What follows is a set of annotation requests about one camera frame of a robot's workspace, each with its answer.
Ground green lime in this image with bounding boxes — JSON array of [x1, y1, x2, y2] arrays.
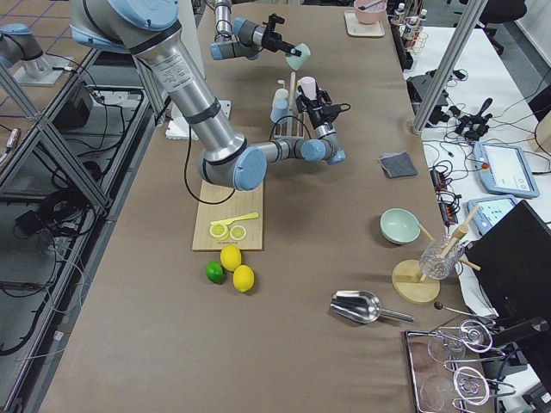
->
[[205, 261, 226, 284]]

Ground bottle carrier rack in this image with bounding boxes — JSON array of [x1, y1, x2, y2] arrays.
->
[[388, 1, 428, 56]]

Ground wire glass rack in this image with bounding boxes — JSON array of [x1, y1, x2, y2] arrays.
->
[[404, 319, 517, 412]]

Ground yellow lemon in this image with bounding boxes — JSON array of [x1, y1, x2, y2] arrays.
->
[[220, 245, 242, 272], [232, 264, 255, 293]]

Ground grey folded cloth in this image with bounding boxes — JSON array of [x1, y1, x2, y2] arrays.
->
[[378, 151, 418, 179]]

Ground white plastic cup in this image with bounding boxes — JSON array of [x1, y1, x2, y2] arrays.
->
[[274, 88, 288, 102]]

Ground pink plastic cup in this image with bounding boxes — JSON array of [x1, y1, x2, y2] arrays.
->
[[299, 77, 317, 101]]

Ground black monitor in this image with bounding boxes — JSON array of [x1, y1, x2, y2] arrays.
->
[[467, 200, 550, 388]]

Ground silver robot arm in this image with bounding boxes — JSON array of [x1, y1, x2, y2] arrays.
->
[[71, 1, 346, 191], [210, 0, 306, 60]]

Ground steel scoop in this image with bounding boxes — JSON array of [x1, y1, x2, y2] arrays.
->
[[330, 290, 414, 324]]

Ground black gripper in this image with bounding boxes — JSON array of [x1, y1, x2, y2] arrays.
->
[[295, 89, 351, 128], [261, 14, 302, 57]]

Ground clear crystal glass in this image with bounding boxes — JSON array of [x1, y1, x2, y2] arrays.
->
[[419, 234, 464, 280]]

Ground green plastic cup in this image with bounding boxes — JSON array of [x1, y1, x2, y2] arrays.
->
[[285, 43, 311, 71]]

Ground grey plastic cup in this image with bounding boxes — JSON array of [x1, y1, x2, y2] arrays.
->
[[295, 96, 308, 114]]

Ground bamboo cutting board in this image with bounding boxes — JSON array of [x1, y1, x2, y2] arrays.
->
[[192, 181, 263, 251]]

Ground beige tray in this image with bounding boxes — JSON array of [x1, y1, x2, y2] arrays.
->
[[344, 10, 385, 38]]

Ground aluminium frame post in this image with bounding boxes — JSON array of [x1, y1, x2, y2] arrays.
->
[[411, 0, 487, 136]]

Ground blue plastic cup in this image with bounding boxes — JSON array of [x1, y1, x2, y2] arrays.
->
[[270, 98, 288, 124]]

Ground wooden cup tree stand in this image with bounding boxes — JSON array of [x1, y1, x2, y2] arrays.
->
[[392, 206, 481, 304]]

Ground blue teach pendant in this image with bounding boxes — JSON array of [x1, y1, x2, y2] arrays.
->
[[473, 142, 540, 199], [467, 194, 518, 236]]

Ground pink bowl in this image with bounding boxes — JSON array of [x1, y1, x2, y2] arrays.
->
[[353, 0, 387, 24]]

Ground white wire cup holder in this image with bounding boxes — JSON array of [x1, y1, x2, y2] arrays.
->
[[272, 71, 305, 139]]

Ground green ceramic bowl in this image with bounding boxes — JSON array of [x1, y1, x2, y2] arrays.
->
[[380, 208, 420, 245]]

